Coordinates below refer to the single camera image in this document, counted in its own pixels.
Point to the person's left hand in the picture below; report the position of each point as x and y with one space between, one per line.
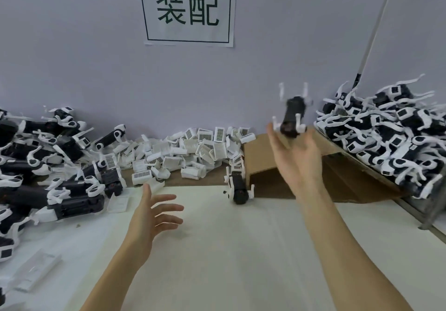
141 232

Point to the person's right hand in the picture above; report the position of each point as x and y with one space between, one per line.
299 168

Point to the person's left middle finger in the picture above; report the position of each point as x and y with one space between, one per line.
169 223

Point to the person's left thumb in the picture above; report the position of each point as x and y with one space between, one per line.
146 196

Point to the person's right thumb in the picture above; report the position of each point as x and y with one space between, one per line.
273 138

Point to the black drone with white legs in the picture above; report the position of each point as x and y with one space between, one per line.
292 115
239 190

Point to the person's right forearm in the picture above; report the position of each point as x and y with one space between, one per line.
352 258

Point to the person's left forearm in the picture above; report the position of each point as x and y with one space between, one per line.
116 279

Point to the single white plastic casing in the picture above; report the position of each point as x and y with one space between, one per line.
118 204

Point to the brown cardboard box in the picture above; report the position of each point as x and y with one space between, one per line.
278 182

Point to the brown cardboard sheet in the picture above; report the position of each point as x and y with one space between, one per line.
209 181

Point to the pile of white plastic casings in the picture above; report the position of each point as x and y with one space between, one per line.
195 150

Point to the pile of unfolded black-white drones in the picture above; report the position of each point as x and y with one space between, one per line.
41 168

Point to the heap of folded black-white drones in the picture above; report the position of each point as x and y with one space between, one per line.
390 140

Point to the white plastic tray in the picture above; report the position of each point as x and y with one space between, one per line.
36 270

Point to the grey metal pole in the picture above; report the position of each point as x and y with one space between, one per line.
374 32

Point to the white paper wall sign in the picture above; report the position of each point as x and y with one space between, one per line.
188 8

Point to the grey metal table frame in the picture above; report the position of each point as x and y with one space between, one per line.
428 216

